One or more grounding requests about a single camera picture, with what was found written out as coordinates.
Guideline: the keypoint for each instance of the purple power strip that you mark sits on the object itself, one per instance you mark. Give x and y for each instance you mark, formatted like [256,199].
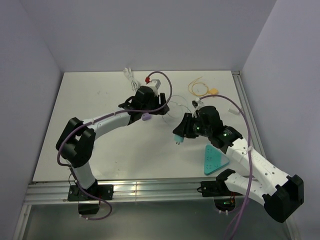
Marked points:
[146,117]

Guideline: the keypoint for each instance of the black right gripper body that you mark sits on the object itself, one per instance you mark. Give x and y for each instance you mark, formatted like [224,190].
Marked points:
[199,128]

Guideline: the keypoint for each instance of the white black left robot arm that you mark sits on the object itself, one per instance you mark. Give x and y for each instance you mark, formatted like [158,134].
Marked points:
[75,144]

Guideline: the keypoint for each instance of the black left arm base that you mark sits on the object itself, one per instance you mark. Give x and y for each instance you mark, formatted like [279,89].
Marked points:
[104,192]

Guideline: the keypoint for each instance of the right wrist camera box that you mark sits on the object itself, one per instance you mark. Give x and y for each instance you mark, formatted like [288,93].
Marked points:
[197,103]

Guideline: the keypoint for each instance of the small white block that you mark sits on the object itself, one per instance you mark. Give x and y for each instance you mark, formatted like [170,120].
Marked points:
[234,110]

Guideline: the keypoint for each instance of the aluminium rail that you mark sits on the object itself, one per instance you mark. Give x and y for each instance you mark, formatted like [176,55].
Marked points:
[255,137]
[150,190]

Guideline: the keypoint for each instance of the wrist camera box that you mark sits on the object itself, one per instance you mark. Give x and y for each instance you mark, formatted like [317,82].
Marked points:
[197,103]
[152,85]

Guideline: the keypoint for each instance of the teal triangular power strip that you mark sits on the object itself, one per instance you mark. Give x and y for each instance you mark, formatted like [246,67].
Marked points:
[214,160]

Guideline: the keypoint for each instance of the aluminium right rail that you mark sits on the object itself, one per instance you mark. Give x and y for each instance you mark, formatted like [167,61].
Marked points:
[255,137]

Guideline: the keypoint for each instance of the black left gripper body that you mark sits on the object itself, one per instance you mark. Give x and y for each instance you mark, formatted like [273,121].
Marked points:
[154,102]

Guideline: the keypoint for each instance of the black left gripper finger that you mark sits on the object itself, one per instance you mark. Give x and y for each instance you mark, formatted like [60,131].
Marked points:
[128,104]
[161,102]

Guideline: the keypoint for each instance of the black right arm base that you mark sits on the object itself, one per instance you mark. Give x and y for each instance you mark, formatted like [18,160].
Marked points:
[224,199]

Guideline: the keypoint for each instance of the teal charger adapter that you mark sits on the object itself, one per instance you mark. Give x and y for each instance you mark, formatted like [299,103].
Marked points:
[178,139]

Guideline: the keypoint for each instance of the aluminium front rail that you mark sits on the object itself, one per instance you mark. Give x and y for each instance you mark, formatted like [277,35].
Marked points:
[150,190]

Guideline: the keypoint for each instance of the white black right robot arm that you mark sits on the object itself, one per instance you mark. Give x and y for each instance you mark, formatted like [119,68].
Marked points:
[279,193]

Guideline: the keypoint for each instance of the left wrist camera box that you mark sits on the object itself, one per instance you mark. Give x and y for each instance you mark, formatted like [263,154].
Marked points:
[152,85]

